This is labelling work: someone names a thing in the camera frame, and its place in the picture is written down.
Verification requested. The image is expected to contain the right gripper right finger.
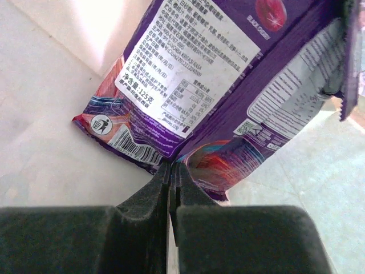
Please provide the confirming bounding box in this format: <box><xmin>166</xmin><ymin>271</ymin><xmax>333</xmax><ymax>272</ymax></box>
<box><xmin>170</xmin><ymin>163</ymin><xmax>331</xmax><ymax>273</ymax></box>

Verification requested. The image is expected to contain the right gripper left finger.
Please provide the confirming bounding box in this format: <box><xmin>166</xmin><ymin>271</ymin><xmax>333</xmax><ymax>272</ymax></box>
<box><xmin>1</xmin><ymin>163</ymin><xmax>171</xmax><ymax>273</ymax></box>

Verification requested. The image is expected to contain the green paper gift bag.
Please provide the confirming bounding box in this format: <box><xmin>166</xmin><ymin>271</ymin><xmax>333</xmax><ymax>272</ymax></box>
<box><xmin>1</xmin><ymin>1</ymin><xmax>364</xmax><ymax>273</ymax></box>

